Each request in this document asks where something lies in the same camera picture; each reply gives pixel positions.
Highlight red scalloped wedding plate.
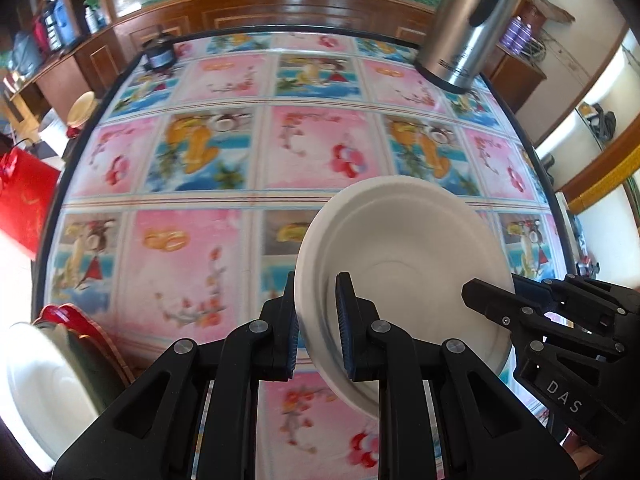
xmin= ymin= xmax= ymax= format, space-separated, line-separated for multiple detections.
xmin=34 ymin=304 xmax=134 ymax=386

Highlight white paper plate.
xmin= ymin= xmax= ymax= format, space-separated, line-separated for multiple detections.
xmin=294 ymin=176 xmax=514 ymax=417

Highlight cream stacked bowls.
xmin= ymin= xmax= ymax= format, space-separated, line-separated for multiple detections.
xmin=66 ymin=91 xmax=99 ymax=139

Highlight dark green plate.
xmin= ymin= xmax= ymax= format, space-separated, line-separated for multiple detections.
xmin=67 ymin=330 xmax=127 ymax=414

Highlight white plate near edge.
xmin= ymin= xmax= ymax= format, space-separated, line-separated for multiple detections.
xmin=1 ymin=323 xmax=99 ymax=472

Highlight cream scalloped plate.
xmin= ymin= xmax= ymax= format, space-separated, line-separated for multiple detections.
xmin=34 ymin=321 xmax=68 ymax=346

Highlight colourful patterned tablecloth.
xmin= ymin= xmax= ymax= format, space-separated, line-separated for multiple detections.
xmin=40 ymin=32 xmax=566 ymax=479

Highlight red gift bag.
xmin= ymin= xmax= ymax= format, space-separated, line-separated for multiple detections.
xmin=0 ymin=148 xmax=60 ymax=261

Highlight purple bottles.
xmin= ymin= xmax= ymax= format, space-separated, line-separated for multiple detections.
xmin=500 ymin=16 xmax=533 ymax=54

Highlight stainless steel thermos kettle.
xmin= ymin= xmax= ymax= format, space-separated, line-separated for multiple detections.
xmin=414 ymin=0 xmax=516 ymax=94

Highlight wooden cabinet counter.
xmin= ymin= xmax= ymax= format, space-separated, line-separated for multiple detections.
xmin=8 ymin=0 xmax=549 ymax=126

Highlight black electric motor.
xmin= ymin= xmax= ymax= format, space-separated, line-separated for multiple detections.
xmin=142 ymin=32 xmax=177 ymax=72

